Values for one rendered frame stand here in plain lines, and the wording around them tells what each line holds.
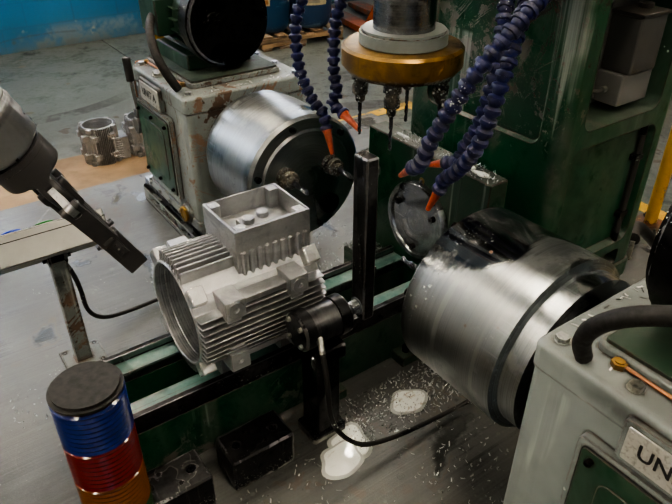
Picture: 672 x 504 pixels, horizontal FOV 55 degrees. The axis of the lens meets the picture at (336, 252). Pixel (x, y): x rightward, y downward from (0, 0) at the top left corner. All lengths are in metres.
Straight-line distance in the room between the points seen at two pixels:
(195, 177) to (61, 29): 5.22
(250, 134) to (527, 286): 0.62
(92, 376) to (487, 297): 0.45
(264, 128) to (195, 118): 0.20
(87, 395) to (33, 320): 0.84
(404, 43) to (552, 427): 0.53
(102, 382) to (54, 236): 0.56
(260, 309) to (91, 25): 5.81
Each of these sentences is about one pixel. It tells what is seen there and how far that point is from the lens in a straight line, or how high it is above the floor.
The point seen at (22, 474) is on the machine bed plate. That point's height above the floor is 0.80.
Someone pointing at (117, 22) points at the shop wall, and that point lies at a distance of 6.67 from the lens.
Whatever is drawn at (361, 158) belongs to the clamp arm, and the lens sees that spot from 0.82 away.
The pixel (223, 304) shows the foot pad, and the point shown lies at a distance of 0.86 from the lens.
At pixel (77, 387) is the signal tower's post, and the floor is 1.22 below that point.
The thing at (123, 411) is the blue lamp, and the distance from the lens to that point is 0.57.
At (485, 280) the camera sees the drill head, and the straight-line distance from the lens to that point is 0.80.
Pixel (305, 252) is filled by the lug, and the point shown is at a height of 1.09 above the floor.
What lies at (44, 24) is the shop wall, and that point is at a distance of 6.50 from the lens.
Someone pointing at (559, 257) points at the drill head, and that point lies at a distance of 0.82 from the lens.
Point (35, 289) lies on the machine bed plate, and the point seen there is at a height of 0.80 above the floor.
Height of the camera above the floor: 1.59
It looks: 33 degrees down
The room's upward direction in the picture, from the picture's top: straight up
